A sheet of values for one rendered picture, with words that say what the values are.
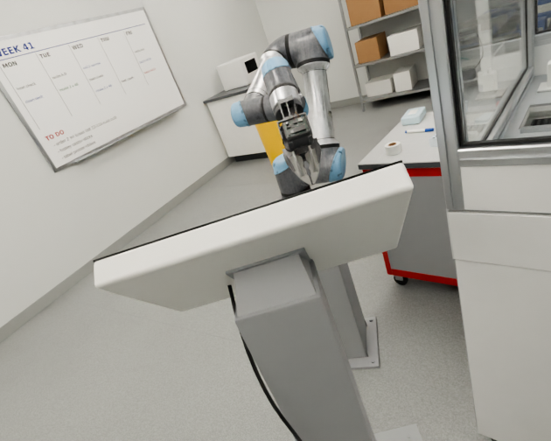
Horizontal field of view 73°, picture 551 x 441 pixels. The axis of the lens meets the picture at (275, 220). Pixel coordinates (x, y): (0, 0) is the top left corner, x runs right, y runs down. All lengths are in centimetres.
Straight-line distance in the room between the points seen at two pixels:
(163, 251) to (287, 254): 21
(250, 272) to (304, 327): 14
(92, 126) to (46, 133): 43
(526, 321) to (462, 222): 30
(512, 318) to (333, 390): 51
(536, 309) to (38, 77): 380
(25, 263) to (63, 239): 36
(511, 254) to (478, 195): 16
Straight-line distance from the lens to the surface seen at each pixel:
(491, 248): 98
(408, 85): 544
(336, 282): 155
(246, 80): 496
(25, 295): 381
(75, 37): 426
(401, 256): 201
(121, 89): 434
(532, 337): 114
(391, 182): 57
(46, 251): 383
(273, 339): 70
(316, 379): 78
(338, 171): 131
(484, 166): 87
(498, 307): 110
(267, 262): 67
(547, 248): 95
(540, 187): 88
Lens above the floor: 143
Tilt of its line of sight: 26 degrees down
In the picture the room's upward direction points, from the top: 21 degrees counter-clockwise
